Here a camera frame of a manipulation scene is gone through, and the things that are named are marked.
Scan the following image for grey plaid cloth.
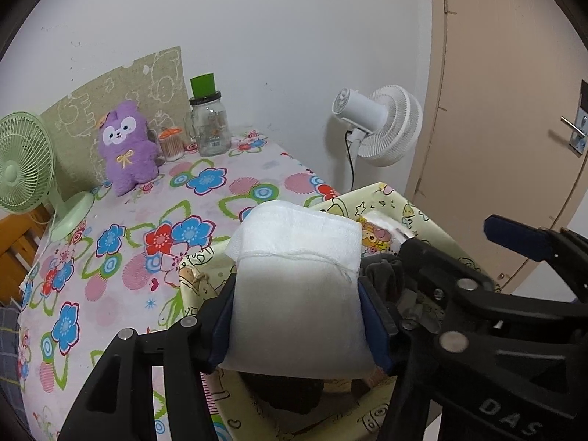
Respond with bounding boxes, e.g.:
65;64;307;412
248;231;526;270
0;305;21;377

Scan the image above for green patterned board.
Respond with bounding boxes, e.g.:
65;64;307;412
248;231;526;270
39;46;194;198

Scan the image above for yellow cartoon print box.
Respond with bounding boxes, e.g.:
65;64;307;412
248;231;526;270
177;183;499;441

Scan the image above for wooden chair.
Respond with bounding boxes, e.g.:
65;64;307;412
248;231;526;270
0;202;53;276

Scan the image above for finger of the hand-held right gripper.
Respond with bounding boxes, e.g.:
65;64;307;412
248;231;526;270
399;237;501;327
483;215;588;276

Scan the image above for green desk fan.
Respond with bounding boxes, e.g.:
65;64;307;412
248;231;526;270
0;111;96;243

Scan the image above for small cartoon print packet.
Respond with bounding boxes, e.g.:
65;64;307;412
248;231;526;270
358;211;414;255

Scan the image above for white standing fan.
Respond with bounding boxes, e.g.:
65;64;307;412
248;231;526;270
333;85;423;194

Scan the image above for grey sock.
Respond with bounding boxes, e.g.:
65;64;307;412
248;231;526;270
361;257;419;313

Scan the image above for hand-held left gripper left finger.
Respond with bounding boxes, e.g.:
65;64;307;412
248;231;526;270
57;276;237;441

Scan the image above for toothpick jar with orange lid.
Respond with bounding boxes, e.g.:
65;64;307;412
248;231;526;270
158;128;185;162

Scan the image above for metal door handle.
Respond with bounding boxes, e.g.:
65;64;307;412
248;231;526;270
560;80;588;157

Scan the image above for purple plush toy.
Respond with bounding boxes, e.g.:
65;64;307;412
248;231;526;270
96;100;161;197

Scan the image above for glass jar with green lid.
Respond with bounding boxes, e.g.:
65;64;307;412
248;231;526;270
183;72;232;157

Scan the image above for white gauze towel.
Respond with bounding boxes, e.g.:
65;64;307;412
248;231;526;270
218;201;374;380

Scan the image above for beige door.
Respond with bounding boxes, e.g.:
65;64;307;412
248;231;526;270
404;0;588;295

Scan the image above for floral tablecloth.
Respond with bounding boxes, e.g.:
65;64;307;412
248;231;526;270
16;131;343;441

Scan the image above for black fan cable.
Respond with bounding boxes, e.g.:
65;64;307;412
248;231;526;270
344;131;356;192

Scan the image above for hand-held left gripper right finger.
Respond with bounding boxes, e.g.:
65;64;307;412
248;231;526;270
357;276;465;441

